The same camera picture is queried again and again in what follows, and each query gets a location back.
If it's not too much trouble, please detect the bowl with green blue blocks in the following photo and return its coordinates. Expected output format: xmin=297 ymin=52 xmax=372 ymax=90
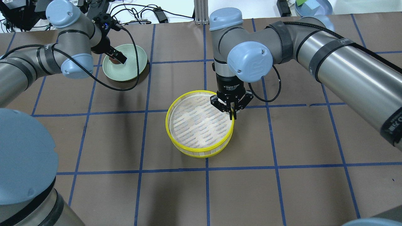
xmin=295 ymin=0 xmax=333 ymax=17

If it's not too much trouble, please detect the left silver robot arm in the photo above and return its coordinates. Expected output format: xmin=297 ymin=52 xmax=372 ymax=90
xmin=0 ymin=0 xmax=127 ymax=226

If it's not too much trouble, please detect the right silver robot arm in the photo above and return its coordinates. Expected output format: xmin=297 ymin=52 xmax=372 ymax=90
xmin=209 ymin=8 xmax=402 ymax=149

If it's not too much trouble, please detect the yellow steamer layer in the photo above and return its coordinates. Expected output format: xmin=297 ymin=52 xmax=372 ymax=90
xmin=165 ymin=90 xmax=234 ymax=158

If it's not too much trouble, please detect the brown steamed bun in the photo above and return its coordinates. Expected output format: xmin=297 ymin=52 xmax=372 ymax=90
xmin=109 ymin=56 xmax=121 ymax=65

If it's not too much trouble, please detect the black power adapter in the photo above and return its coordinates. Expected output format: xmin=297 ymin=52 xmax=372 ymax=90
xmin=153 ymin=7 xmax=169 ymax=24

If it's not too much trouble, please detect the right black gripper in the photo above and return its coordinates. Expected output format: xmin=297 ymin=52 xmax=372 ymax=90
xmin=210 ymin=82 xmax=254 ymax=120

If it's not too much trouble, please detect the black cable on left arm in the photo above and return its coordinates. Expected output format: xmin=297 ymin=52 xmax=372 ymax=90
xmin=0 ymin=24 xmax=142 ymax=92

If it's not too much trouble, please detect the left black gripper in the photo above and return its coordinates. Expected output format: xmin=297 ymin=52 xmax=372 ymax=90
xmin=91 ymin=13 xmax=127 ymax=64

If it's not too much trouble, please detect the aluminium frame post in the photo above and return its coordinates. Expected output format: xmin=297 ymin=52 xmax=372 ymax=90
xmin=194 ymin=0 xmax=209 ymax=25

